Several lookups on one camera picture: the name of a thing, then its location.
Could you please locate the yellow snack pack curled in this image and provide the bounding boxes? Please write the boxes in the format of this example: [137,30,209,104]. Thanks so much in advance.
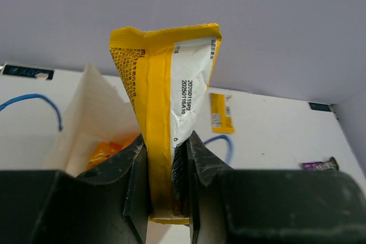
[109,23,222,225]

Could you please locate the blue checkered paper bag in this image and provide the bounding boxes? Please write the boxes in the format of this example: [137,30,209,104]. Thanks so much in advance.
[0,63,235,178]

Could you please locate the blue table corner label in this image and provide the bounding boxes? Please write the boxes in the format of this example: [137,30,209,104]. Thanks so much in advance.
[308,102,334,113]

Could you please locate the purple M&M's packet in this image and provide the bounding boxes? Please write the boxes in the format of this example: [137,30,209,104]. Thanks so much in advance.
[300,157,340,171]

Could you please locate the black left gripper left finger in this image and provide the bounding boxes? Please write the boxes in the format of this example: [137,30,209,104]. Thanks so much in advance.
[1,136,151,243]

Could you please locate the yellow snack bar far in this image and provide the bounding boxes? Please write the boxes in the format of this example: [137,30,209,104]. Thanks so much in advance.
[210,93,235,134]

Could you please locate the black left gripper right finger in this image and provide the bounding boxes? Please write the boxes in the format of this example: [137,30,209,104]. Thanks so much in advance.
[186,133,365,243]

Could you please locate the orange candy bag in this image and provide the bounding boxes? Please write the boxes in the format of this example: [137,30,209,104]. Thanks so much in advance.
[86,134,138,170]

